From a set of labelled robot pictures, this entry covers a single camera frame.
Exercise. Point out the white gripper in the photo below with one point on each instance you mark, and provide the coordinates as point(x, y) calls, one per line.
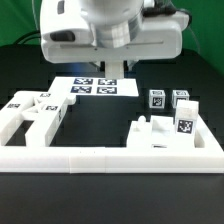
point(136, 40)

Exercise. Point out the white chair back frame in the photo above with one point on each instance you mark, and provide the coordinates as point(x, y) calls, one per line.
point(46, 110)

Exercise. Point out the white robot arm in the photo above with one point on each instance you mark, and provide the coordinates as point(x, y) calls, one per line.
point(102, 13)

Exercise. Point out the small white marker block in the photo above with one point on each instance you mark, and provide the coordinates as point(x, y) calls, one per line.
point(114, 70)

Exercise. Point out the white chair seat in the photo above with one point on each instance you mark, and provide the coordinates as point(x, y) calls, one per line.
point(158, 133)

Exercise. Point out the white marker base sheet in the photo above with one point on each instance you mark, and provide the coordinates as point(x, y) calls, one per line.
point(94, 86)

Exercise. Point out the white U-shaped obstacle frame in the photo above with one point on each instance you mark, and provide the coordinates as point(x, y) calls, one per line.
point(205, 157)

